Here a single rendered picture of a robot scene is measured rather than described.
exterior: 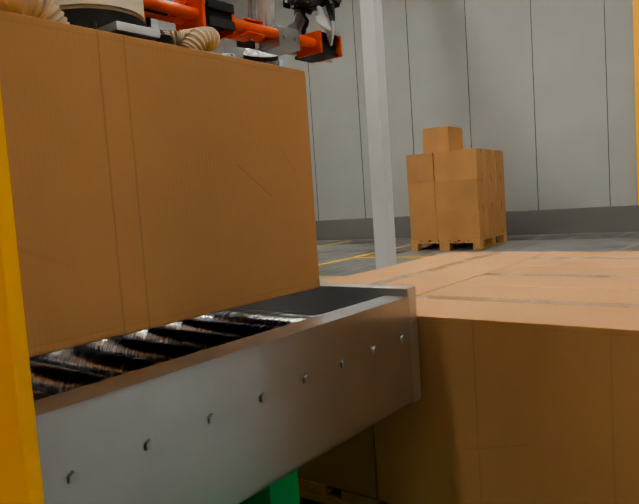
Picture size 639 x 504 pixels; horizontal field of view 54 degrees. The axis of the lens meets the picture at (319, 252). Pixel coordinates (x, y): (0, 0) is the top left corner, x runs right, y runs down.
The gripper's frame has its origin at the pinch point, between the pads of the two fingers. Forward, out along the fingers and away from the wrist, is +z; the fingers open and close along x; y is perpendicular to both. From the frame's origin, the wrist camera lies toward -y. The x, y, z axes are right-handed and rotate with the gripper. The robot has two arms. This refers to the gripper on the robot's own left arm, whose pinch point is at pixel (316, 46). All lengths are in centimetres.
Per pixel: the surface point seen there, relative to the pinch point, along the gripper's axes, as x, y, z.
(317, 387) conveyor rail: 38, 53, 64
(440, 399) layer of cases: 38, 17, 76
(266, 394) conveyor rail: 38, 64, 61
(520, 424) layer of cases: 53, 17, 78
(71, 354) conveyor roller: -5, 67, 60
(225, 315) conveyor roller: -6, 31, 60
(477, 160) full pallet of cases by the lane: -261, -660, 0
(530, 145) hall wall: -286, -924, -29
